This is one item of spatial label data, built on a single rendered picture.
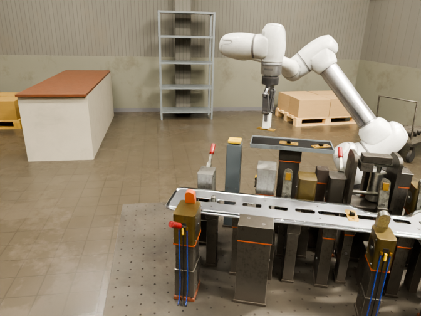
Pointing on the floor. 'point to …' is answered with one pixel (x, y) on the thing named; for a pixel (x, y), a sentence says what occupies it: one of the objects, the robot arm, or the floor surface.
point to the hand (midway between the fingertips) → (267, 120)
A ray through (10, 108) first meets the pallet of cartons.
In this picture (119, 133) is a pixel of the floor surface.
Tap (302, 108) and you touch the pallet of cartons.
